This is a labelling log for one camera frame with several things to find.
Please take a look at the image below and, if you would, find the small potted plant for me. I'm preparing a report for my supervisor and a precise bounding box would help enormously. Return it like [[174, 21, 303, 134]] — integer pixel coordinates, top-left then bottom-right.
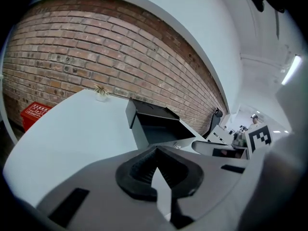
[[93, 82, 112, 103]]

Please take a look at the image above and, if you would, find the ceiling tube light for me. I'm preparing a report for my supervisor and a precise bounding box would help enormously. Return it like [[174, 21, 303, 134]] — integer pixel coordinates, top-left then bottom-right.
[[281, 53, 303, 86]]

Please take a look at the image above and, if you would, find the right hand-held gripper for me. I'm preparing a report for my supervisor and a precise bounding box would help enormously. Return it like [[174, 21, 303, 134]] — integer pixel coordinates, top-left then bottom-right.
[[192, 125, 274, 159]]

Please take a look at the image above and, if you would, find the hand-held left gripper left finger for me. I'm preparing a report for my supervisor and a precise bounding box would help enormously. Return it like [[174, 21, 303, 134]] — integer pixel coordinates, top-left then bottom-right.
[[36, 145, 172, 231]]

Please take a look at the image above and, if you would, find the red box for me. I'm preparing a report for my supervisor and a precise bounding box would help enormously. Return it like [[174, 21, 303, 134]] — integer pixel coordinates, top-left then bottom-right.
[[20, 102, 53, 132]]

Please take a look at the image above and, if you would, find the black rectangular box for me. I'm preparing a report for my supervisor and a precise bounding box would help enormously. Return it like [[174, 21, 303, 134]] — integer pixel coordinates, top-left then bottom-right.
[[125, 97, 180, 129]]

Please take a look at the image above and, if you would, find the black and white box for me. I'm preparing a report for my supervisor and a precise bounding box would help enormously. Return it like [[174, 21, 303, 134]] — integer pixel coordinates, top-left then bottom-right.
[[133, 109, 196, 150]]

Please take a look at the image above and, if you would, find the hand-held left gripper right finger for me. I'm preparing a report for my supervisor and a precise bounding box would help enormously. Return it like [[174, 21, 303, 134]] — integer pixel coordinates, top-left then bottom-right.
[[156, 145, 249, 229]]

